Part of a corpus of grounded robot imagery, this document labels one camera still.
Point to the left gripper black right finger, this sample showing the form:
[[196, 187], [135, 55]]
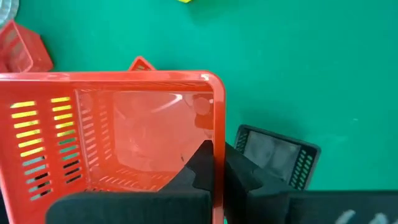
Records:
[[280, 208]]

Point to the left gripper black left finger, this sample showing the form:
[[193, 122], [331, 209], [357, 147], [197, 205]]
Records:
[[140, 208]]

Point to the black plastic basket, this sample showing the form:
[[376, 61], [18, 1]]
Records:
[[273, 152]]

